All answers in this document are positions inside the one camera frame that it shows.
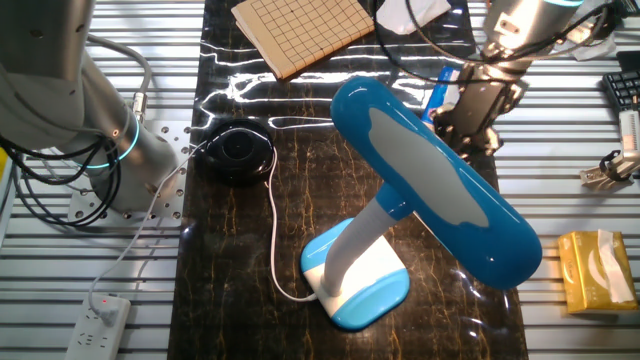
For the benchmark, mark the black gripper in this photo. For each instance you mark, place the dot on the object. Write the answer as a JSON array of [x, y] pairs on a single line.
[[487, 100]]

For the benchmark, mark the blue and white desk lamp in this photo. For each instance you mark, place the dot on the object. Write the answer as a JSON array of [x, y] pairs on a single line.
[[440, 175]]

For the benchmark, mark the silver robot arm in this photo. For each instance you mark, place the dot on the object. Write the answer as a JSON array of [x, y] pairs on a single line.
[[50, 75]]

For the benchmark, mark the blue tissue pack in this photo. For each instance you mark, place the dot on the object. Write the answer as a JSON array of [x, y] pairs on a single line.
[[437, 95]]

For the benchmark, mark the white paper tissue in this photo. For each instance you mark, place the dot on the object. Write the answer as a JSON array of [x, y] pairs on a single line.
[[410, 15]]

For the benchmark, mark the crumpled clear plastic wrap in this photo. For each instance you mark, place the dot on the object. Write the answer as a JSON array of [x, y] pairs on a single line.
[[597, 50]]

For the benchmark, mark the black keyboard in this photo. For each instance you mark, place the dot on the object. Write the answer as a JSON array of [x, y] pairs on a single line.
[[622, 90]]

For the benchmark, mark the gold tissue box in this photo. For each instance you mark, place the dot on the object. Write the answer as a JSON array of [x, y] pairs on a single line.
[[580, 270]]

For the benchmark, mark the wooden go board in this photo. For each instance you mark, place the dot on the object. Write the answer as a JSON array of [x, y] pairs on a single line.
[[300, 35]]

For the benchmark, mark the black round puck device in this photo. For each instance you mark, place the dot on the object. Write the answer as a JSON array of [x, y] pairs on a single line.
[[235, 150]]

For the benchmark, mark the white power strip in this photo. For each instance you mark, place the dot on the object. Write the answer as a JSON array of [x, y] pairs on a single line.
[[95, 335]]

